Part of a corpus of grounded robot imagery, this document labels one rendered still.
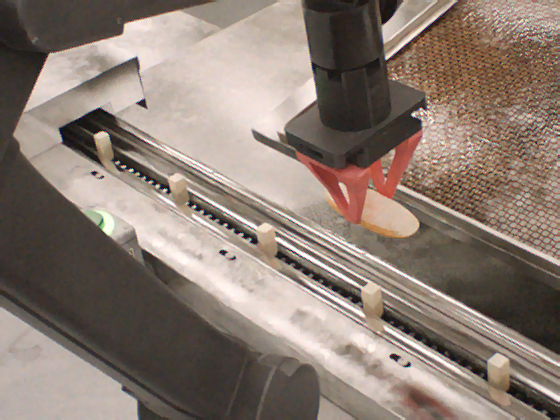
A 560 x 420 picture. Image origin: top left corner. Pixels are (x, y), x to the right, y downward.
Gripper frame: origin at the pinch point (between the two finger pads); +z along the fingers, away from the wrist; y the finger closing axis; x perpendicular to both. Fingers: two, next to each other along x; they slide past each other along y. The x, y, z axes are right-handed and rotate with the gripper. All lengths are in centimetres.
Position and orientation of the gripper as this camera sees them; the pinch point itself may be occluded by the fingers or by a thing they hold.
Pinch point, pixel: (368, 201)
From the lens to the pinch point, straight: 92.5
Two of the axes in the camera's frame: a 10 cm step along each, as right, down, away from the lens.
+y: -7.3, 5.1, -4.6
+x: 6.7, 3.7, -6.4
